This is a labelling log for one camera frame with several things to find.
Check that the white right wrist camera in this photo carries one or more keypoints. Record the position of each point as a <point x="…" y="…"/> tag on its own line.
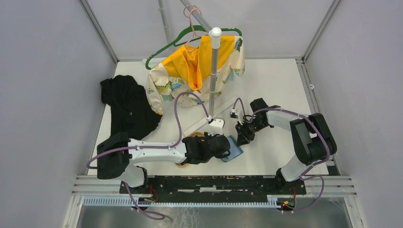
<point x="237" y="114"/>

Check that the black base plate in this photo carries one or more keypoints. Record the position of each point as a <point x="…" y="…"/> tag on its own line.
<point x="215" y="189"/>

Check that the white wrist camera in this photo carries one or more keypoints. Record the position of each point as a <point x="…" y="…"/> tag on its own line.
<point x="237" y="114"/>
<point x="216" y="126"/>

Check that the black garment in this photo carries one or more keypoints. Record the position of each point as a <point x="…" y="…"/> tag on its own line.
<point x="130" y="110"/>

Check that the yellow box of cards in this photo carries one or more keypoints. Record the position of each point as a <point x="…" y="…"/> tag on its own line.
<point x="194" y="134"/>

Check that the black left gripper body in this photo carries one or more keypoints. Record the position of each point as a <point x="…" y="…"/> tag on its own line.
<point x="207" y="137"/>

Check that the white clothes rack stand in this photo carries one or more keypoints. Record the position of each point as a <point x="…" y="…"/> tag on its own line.
<point x="215" y="33"/>

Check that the white slotted cable duct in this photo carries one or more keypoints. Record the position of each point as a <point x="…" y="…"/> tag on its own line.
<point x="120" y="201"/>

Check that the pink clothes hanger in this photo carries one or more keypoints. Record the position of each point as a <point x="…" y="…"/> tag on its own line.
<point x="195" y="36"/>

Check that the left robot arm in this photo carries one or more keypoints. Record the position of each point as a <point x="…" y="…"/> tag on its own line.
<point x="118" y="157"/>

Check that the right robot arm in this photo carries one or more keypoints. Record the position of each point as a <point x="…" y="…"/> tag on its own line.
<point x="312" y="139"/>

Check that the green clothes hanger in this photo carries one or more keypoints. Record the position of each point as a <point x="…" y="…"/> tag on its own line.
<point x="184" y="32"/>

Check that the yellow dinosaur print shirt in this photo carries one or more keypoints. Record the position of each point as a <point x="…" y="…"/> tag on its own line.
<point x="186" y="74"/>

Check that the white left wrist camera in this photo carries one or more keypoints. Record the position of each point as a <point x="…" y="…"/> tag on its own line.
<point x="216" y="126"/>

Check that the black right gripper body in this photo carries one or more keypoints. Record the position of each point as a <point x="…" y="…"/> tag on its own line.
<point x="248" y="129"/>

